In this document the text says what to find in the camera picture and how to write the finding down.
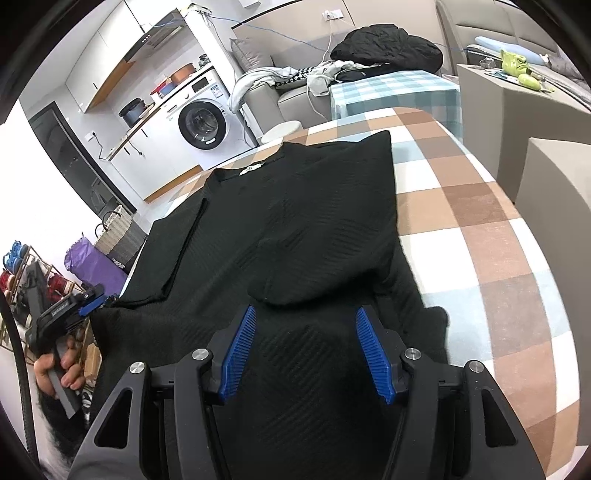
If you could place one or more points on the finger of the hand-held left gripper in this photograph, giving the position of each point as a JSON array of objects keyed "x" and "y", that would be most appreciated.
[{"x": 93, "y": 301}]

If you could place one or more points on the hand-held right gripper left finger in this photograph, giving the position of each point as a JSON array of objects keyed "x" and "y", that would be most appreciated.
[{"x": 238, "y": 351}]

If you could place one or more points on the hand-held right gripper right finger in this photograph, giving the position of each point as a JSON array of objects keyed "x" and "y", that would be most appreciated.
[{"x": 374, "y": 356}]

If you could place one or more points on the black knitted top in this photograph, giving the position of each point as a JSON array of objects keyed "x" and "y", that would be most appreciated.
[{"x": 286, "y": 221}]

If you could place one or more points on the person's left forearm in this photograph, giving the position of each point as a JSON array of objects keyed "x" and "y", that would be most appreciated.
[{"x": 60, "y": 438}]

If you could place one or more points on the person's left hand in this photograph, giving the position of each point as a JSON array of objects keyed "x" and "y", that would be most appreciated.
[{"x": 69, "y": 367}]

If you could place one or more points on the purple bag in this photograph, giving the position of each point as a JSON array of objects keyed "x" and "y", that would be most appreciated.
[{"x": 94, "y": 267}]

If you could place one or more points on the metal shoe rack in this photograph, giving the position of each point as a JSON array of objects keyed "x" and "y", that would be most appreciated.
[{"x": 27, "y": 281}]

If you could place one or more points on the wicker basket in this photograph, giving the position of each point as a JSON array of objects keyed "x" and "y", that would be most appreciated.
[{"x": 121, "y": 237}]

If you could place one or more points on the checked blanket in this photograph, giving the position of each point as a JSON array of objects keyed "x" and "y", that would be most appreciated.
[{"x": 461, "y": 258}]

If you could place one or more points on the black door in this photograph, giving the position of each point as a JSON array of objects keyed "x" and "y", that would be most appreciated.
[{"x": 74, "y": 157}]

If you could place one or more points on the white kitchen counter cabinets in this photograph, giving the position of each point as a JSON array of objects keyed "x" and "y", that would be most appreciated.
[{"x": 147, "y": 157}]

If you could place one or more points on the black cooking pot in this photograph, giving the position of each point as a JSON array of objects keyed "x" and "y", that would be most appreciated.
[{"x": 133, "y": 112}]

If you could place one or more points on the white washing machine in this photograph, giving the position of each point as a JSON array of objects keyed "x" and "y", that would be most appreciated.
[{"x": 203, "y": 122}]

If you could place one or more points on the red container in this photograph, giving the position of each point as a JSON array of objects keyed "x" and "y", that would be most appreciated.
[{"x": 160, "y": 90}]

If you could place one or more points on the white round stool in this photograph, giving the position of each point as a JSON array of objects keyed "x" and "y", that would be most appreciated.
[{"x": 281, "y": 131}]

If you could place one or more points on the grey block table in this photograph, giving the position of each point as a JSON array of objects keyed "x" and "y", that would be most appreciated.
[{"x": 558, "y": 203}]

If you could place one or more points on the orange pan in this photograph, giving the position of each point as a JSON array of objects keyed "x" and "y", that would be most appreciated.
[{"x": 182, "y": 74}]

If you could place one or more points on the grey sofa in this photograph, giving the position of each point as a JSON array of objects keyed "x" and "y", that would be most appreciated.
[{"x": 265, "y": 104}]

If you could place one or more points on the blue plaid cloth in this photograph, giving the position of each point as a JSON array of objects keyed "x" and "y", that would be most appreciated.
[{"x": 397, "y": 94}]

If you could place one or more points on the grey side table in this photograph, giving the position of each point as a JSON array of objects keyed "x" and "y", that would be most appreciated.
[{"x": 503, "y": 120}]

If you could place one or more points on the white grey blanket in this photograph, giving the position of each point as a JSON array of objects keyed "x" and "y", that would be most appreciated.
[{"x": 251, "y": 81}]

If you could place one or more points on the range hood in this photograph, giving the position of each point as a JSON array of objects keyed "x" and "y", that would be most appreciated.
[{"x": 157, "y": 34}]

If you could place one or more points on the houndstooth pillow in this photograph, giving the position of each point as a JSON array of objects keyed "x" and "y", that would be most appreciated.
[{"x": 295, "y": 78}]

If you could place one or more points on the grey garment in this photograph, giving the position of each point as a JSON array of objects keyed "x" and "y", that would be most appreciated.
[{"x": 323, "y": 76}]

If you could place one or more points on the black jacket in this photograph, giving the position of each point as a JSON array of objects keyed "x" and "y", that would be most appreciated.
[{"x": 388, "y": 48}]

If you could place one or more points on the small green toy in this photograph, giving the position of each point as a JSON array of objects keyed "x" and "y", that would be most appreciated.
[{"x": 531, "y": 82}]

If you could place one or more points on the green toy figure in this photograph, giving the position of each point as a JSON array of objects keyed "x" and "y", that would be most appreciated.
[{"x": 517, "y": 62}]

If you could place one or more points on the light blue pillow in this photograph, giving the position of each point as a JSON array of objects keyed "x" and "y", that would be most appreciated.
[{"x": 489, "y": 46}]

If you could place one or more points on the grey quilt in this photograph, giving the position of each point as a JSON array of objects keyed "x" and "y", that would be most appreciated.
[{"x": 563, "y": 76}]

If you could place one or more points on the grey bed headboard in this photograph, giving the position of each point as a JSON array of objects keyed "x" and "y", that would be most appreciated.
[{"x": 489, "y": 23}]

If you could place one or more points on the white wall cabinets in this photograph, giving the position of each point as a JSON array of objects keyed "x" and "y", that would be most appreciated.
[{"x": 106, "y": 60}]

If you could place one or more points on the white wall socket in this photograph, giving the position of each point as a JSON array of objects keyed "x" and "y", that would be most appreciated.
[{"x": 333, "y": 14}]

